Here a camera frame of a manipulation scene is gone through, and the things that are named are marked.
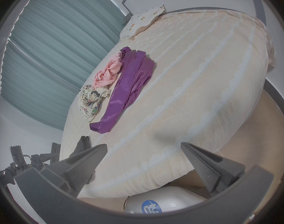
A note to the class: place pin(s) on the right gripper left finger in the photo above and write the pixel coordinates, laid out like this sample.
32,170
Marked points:
83,167

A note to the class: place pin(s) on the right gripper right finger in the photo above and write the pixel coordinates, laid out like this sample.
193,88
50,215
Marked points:
202,164

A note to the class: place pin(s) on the black T-shirt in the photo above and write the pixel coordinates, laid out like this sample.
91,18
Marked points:
82,143

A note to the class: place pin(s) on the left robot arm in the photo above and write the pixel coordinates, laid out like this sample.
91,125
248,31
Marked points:
17,157

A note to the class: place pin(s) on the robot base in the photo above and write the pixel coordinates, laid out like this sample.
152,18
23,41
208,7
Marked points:
170,199

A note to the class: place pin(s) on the bed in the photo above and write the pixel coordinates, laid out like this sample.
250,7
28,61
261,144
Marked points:
190,90

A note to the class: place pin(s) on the black chest of drawers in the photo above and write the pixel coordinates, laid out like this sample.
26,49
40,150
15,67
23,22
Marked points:
55,149

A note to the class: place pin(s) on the white printed pyjama top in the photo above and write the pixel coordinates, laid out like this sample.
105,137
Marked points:
91,99

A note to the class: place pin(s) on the blue-green curtain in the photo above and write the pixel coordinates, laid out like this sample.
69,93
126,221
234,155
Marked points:
69,31
39,87

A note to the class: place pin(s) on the purple garment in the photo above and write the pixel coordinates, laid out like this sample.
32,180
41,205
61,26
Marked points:
130,83

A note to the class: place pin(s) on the pink garment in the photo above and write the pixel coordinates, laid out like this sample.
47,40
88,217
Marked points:
109,73

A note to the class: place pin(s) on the white printed pillow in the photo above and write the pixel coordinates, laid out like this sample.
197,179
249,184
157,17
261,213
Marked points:
142,20

